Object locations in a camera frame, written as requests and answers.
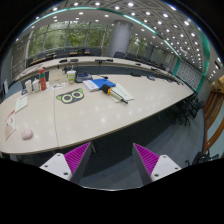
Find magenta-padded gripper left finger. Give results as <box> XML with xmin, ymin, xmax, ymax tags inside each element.
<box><xmin>39</xmin><ymin>141</ymin><xmax>93</xmax><ymax>185</ymax></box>

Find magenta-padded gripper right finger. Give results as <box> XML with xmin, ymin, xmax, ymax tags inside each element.
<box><xmin>132</xmin><ymin>142</ymin><xmax>183</xmax><ymax>186</ymax></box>

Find pink computer mouse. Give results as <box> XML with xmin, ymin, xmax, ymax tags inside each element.
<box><xmin>20</xmin><ymin>129</ymin><xmax>34</xmax><ymax>141</ymax></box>

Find grey cat-face mouse pad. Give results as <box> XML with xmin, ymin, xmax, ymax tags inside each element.
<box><xmin>55</xmin><ymin>88</ymin><xmax>85</xmax><ymax>105</ymax></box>

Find white paper sheet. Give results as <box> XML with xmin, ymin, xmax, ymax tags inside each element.
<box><xmin>111</xmin><ymin>83</ymin><xmax>135</xmax><ymax>103</ymax></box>

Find red and white brochure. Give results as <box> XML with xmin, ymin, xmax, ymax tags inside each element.
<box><xmin>3</xmin><ymin>109</ymin><xmax>17</xmax><ymax>141</ymax></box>

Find colourful sticker sheet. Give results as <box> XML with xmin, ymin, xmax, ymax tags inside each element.
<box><xmin>46</xmin><ymin>82</ymin><xmax>67</xmax><ymax>91</ymax></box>

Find blue and white book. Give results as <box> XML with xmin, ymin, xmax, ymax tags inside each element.
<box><xmin>82</xmin><ymin>78</ymin><xmax>117</xmax><ymax>92</ymax></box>

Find white booklet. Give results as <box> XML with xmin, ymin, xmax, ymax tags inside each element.
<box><xmin>14</xmin><ymin>94</ymin><xmax>29</xmax><ymax>114</ymax></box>

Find paper cup with straw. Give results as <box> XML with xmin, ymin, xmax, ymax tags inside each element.
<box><xmin>66</xmin><ymin>65</ymin><xmax>77</xmax><ymax>85</ymax></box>

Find white lidded mug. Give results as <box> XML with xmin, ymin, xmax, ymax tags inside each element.
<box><xmin>31</xmin><ymin>78</ymin><xmax>41</xmax><ymax>93</ymax></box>

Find beige cardboard box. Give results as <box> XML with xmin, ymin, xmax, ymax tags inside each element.
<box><xmin>48</xmin><ymin>68</ymin><xmax>68</xmax><ymax>85</ymax></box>

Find red bottle with green band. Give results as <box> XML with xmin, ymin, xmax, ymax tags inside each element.
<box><xmin>38</xmin><ymin>66</ymin><xmax>48</xmax><ymax>92</ymax></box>

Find stack of white paper cups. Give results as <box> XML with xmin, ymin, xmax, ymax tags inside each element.
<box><xmin>24</xmin><ymin>79</ymin><xmax>33</xmax><ymax>94</ymax></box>

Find long curved conference desk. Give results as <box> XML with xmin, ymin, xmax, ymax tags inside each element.
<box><xmin>16</xmin><ymin>55</ymin><xmax>183</xmax><ymax>84</ymax></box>

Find dark office chairs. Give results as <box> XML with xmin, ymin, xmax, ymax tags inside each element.
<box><xmin>28</xmin><ymin>48</ymin><xmax>208</xmax><ymax>128</ymax></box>

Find ceiling lights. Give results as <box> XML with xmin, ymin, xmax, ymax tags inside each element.
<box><xmin>33</xmin><ymin>0</ymin><xmax>223</xmax><ymax>71</ymax></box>

